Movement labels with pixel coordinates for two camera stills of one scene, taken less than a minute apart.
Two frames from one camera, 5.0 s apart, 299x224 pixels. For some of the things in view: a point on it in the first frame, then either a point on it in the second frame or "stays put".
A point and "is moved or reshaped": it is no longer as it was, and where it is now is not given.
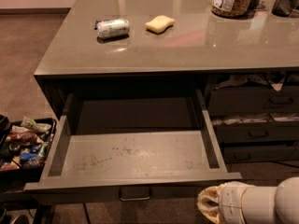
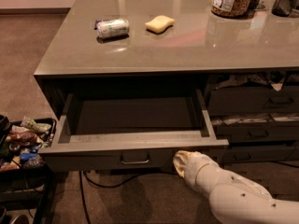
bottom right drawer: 258,154 stays put
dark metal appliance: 287,0 stays put
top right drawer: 257,100 stays put
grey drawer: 154,146 is moved or reshaped
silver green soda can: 111,27 stays put
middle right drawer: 257,133 stays put
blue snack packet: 26,156 stays put
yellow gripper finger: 212,212 -> 178,165
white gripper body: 230,200 -> 195,166
